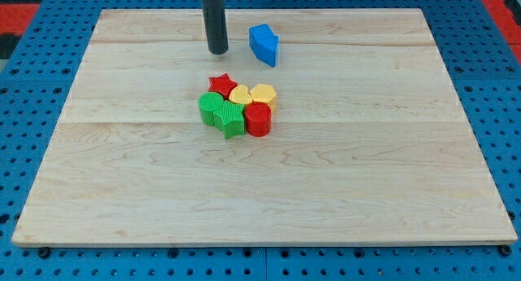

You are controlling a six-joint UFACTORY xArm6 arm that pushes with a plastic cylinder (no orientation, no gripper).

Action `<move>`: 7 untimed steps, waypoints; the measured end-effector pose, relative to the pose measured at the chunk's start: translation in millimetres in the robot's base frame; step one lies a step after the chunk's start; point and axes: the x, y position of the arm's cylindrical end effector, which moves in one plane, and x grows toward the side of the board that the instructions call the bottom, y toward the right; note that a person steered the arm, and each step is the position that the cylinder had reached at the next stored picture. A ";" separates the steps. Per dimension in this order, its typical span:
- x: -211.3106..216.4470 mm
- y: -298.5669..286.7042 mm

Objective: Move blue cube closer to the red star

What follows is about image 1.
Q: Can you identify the green star block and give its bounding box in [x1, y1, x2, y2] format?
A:
[213, 101, 245, 139]

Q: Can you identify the red star block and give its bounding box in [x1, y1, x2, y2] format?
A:
[208, 73, 238, 100]

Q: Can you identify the blue cube block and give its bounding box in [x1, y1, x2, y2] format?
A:
[248, 24, 274, 54]

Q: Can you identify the red cylinder block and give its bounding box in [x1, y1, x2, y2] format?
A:
[244, 103, 272, 137]

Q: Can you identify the yellow hexagon block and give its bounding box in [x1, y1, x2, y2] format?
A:
[250, 84, 278, 112]

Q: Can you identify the yellow heart block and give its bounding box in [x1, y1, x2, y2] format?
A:
[228, 85, 253, 105]

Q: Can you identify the green cylinder block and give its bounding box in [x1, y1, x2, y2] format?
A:
[198, 92, 224, 126]

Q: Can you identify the blue triangular block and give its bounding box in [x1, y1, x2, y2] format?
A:
[253, 36, 279, 67]

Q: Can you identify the light wooden board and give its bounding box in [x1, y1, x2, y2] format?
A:
[12, 9, 518, 248]

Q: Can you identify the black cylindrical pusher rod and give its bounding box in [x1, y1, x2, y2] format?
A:
[201, 0, 228, 55]

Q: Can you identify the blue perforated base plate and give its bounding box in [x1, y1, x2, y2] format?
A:
[1, 0, 520, 280]

